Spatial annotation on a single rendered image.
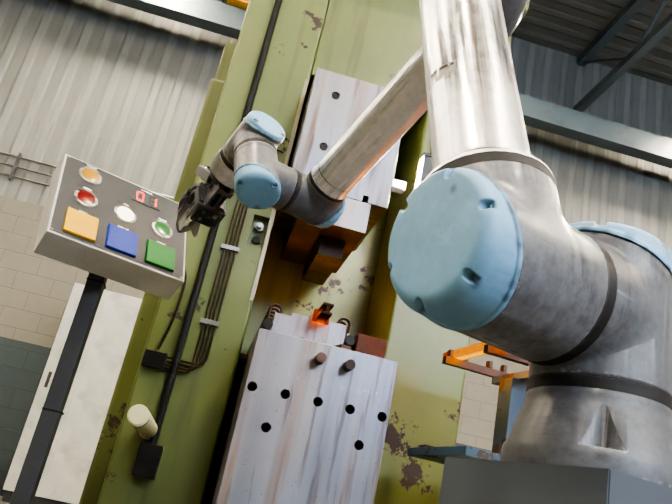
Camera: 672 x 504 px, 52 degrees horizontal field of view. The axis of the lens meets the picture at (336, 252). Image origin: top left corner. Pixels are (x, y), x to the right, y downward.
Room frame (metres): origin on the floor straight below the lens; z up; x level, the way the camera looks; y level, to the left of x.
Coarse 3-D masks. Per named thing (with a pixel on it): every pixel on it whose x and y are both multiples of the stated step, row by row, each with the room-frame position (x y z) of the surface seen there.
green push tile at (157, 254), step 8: (152, 240) 1.62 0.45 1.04; (152, 248) 1.61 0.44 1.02; (160, 248) 1.63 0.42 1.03; (168, 248) 1.64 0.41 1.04; (152, 256) 1.60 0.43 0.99; (160, 256) 1.62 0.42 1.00; (168, 256) 1.63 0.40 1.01; (152, 264) 1.60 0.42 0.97; (160, 264) 1.61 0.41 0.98; (168, 264) 1.62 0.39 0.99
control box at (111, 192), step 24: (72, 168) 1.57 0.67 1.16; (96, 168) 1.62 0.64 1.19; (48, 192) 1.59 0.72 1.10; (72, 192) 1.54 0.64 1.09; (96, 192) 1.58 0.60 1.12; (120, 192) 1.63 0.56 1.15; (144, 192) 1.68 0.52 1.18; (48, 216) 1.49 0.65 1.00; (96, 216) 1.56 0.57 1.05; (144, 216) 1.65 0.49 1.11; (168, 216) 1.70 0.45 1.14; (48, 240) 1.49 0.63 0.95; (72, 240) 1.49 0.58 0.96; (96, 240) 1.53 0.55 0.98; (144, 240) 1.62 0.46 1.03; (168, 240) 1.66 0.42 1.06; (72, 264) 1.56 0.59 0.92; (96, 264) 1.56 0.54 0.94; (120, 264) 1.57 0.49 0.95; (144, 264) 1.59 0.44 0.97; (144, 288) 1.65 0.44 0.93; (168, 288) 1.66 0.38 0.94
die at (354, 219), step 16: (352, 208) 1.84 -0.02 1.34; (368, 208) 1.85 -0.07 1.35; (304, 224) 1.88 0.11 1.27; (336, 224) 1.84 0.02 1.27; (352, 224) 1.84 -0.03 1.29; (288, 240) 2.04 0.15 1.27; (304, 240) 2.01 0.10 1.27; (352, 240) 1.93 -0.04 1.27; (288, 256) 2.19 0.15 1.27; (304, 256) 2.16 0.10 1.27; (336, 272) 2.25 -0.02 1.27
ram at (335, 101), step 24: (312, 96) 1.82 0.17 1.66; (336, 96) 1.83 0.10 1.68; (360, 96) 1.84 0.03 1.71; (312, 120) 1.82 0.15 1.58; (336, 120) 1.83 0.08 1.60; (312, 144) 1.82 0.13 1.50; (312, 168) 1.82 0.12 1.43; (384, 168) 1.85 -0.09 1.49; (360, 192) 1.85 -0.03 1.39; (384, 192) 1.85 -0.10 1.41; (288, 216) 2.08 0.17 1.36; (360, 240) 2.15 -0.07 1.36
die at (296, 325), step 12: (276, 324) 1.83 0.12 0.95; (288, 324) 1.83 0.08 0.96; (300, 324) 1.83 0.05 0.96; (312, 324) 1.84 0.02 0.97; (324, 324) 1.84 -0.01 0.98; (336, 324) 1.85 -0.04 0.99; (300, 336) 1.83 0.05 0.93; (312, 336) 1.84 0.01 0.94; (324, 336) 1.84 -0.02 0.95; (336, 336) 1.85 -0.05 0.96
